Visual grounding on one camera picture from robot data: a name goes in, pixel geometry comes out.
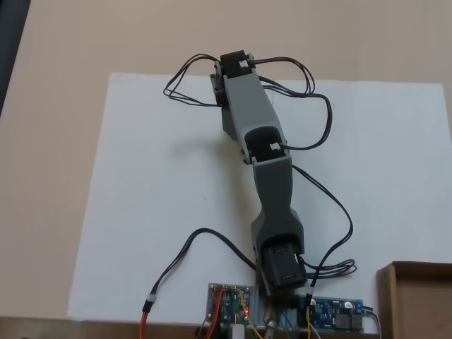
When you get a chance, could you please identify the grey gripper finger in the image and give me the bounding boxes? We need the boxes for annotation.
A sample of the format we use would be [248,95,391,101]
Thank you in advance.
[221,105,245,143]

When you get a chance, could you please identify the white paper sheet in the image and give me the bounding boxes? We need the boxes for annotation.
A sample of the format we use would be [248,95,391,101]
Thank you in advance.
[66,72,446,324]

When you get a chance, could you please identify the grey circuit board with jumpers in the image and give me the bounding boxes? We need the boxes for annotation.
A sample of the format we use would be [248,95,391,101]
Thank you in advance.
[206,282,264,324]

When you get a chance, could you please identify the blue circuit board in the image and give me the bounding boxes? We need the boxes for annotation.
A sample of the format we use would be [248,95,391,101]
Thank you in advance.
[298,297,365,335]

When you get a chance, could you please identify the brown cardboard box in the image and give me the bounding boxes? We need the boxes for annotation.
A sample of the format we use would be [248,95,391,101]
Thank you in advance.
[376,260,452,339]

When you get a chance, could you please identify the thin black motor wires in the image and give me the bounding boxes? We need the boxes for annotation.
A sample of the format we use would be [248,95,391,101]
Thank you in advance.
[292,165,357,301]
[162,53,227,107]
[252,57,333,151]

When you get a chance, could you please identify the black cable with white connector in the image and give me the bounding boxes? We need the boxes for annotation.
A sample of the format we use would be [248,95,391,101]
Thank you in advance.
[146,227,258,304]

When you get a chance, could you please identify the yellow jumper wire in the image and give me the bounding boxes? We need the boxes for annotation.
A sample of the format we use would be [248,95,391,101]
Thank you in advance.
[228,287,264,339]

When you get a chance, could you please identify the green jumper wire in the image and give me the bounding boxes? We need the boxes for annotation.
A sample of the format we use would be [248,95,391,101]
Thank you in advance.
[278,307,299,339]

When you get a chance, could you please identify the orange and red wires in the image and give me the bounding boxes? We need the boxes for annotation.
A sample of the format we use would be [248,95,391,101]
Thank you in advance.
[139,285,227,339]

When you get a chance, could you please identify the black power cable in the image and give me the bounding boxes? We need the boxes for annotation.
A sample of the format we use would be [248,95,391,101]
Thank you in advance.
[362,306,382,339]

